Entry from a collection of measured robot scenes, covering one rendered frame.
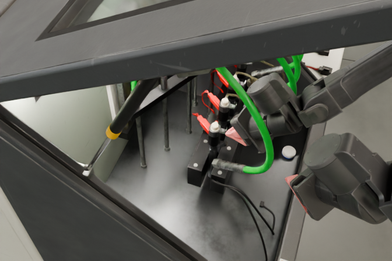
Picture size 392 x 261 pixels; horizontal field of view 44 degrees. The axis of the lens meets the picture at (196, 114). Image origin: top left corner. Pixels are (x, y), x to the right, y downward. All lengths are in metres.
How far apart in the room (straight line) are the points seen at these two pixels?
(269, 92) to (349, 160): 0.36
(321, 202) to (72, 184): 0.40
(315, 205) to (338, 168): 0.14
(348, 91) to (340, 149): 0.35
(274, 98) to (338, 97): 0.12
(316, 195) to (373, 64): 0.31
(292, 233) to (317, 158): 0.57
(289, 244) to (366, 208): 0.54
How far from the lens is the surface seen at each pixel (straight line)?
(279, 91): 0.95
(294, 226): 1.20
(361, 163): 0.62
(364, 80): 0.96
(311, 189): 0.74
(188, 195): 1.35
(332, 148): 0.63
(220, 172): 1.21
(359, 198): 0.65
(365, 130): 2.68
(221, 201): 1.34
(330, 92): 0.95
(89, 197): 0.84
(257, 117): 0.86
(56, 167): 0.81
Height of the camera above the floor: 2.00
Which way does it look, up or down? 51 degrees down
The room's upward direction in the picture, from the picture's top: 2 degrees clockwise
